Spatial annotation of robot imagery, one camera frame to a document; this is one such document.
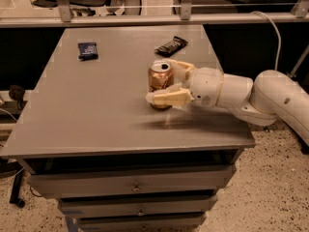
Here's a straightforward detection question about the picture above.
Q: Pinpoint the metal railing frame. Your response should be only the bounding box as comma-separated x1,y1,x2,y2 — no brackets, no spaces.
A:
0,0,309,28

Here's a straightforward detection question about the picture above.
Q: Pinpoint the drawer with knob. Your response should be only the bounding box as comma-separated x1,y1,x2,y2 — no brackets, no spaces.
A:
60,195,217,218
78,213,206,232
28,164,236,198

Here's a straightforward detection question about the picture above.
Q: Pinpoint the grey drawer cabinet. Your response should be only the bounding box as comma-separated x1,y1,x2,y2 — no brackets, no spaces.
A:
0,24,257,232

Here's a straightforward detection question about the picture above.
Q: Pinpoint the bottom drawer with knob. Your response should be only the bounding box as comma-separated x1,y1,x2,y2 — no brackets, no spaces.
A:
78,213,206,232

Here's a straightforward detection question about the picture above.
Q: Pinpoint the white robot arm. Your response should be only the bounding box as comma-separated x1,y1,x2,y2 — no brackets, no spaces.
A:
146,59,309,145

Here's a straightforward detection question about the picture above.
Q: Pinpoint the black stand leg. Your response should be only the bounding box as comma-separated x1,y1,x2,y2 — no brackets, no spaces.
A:
10,169,25,208

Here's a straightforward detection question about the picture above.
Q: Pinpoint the middle drawer with knob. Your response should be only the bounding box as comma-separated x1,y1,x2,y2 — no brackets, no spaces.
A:
60,195,217,218

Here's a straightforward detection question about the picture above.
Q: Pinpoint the top drawer with knob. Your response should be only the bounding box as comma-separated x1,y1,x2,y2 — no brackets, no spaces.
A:
28,164,236,198

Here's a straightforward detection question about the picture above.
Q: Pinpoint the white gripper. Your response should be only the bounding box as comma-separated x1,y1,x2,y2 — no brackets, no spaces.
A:
146,59,224,108

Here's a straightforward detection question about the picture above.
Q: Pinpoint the blue snack packet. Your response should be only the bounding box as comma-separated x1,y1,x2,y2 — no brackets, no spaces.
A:
78,43,98,61

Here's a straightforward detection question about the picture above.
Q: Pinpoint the orange soda can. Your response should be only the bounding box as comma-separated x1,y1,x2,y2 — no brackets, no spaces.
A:
148,60,175,110

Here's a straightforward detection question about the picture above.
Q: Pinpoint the small black object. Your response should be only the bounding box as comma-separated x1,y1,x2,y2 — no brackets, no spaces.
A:
9,85,25,110

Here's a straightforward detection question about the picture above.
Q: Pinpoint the black snack bar wrapper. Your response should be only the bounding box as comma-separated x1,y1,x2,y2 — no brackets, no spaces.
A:
154,36,188,57

